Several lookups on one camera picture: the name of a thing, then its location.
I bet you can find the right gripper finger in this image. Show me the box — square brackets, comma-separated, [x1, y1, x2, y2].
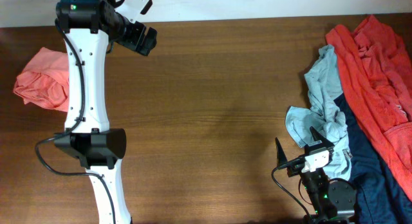
[275, 138, 288, 169]
[310, 126, 334, 150]

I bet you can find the salmon pink shirt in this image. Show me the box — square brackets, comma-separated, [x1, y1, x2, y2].
[13, 48, 69, 112]

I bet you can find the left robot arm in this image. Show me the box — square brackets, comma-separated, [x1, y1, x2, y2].
[54, 0, 157, 223]

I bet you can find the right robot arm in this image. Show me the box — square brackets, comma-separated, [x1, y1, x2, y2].
[271, 127, 357, 223]

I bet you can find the grey shirt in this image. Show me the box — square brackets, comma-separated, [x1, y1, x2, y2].
[285, 44, 351, 180]

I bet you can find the navy blue garment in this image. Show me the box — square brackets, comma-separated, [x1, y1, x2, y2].
[334, 95, 411, 224]

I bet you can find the red shirt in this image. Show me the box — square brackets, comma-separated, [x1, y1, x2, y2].
[326, 15, 411, 197]

